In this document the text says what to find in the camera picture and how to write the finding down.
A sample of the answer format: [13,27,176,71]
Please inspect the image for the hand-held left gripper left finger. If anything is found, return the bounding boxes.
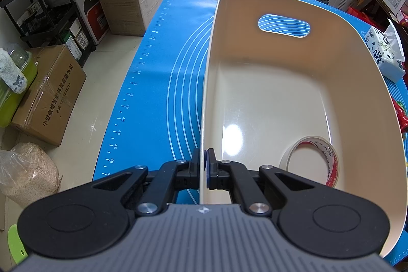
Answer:
[91,148,205,217]

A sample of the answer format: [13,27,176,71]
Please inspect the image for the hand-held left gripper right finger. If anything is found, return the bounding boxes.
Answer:
[206,149,317,216]

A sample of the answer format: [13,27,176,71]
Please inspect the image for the cream plastic bin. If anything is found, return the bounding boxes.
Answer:
[200,0,408,258]

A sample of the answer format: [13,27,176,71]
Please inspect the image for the red plastic toy figure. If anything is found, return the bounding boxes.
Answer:
[393,98,408,134]

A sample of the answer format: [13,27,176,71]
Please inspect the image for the blue silicone mat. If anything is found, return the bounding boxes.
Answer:
[101,0,408,266]

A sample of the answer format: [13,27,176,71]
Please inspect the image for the white red tape roll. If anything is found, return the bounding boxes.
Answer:
[280,137,340,188]

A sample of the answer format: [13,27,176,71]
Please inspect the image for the brown printed cardboard box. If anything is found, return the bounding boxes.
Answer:
[11,45,87,147]

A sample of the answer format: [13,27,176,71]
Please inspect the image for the clear bag of grain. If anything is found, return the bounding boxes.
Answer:
[0,142,62,203]

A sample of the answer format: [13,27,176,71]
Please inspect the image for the plastic-wrapped cardboard box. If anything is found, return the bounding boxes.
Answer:
[92,0,169,37]

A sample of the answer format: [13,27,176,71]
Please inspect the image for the red white appliance box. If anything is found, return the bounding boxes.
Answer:
[65,0,110,45]

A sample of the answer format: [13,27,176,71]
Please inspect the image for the green plastic piece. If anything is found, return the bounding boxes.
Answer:
[7,224,26,264]

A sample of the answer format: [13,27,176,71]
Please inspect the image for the green plastic container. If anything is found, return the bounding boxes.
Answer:
[0,49,39,127]

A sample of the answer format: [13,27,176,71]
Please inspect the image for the grey fluffy roller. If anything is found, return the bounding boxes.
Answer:
[0,48,29,94]

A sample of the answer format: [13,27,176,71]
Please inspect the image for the white tissue pack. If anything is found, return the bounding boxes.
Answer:
[363,19,407,83]

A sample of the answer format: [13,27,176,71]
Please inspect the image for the red basket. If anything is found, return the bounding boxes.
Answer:
[347,6,367,18]

